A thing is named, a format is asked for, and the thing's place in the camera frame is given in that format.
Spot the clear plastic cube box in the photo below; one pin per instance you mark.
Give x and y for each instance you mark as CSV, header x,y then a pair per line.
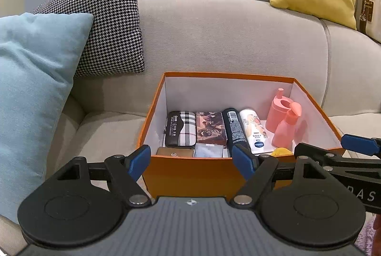
x,y
208,151

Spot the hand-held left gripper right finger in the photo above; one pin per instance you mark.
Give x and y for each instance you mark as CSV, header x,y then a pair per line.
x,y
242,160

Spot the purple fluffy blanket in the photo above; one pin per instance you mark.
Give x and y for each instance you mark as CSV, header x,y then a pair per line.
x,y
366,238

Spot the small brown cardboard box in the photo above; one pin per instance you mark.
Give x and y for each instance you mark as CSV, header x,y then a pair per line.
x,y
172,152

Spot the beige sofa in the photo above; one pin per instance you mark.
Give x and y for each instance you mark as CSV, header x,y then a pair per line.
x,y
223,35

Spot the black white houndstooth pillow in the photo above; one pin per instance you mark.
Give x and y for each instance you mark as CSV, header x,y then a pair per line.
x,y
101,23

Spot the black bottle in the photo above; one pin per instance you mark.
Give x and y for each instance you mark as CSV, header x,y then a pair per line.
x,y
235,128

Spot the white floral tube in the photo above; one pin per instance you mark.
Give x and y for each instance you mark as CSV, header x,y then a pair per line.
x,y
253,131

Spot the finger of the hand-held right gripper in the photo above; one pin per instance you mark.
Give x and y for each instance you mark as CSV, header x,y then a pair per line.
x,y
360,143
315,154

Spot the dark painting-print box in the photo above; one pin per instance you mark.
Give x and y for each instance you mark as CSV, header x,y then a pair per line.
x,y
210,129

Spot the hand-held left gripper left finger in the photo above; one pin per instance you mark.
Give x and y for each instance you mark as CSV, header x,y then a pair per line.
x,y
138,160

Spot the pink spray bottle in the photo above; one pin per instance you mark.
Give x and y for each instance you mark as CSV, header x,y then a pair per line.
x,y
284,132

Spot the yellow tape measure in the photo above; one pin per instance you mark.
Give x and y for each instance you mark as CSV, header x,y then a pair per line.
x,y
282,152

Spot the light blue pillow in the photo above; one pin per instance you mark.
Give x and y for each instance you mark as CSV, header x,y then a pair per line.
x,y
32,89

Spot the pink cup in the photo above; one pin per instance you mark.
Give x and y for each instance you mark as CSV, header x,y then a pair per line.
x,y
275,113

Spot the cream mini suitcase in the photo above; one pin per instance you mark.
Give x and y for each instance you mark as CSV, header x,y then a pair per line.
x,y
370,14

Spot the plaid zip case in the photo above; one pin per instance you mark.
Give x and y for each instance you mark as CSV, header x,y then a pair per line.
x,y
180,129

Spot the orange cardboard box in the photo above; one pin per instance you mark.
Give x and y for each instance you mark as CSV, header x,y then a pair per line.
x,y
190,175

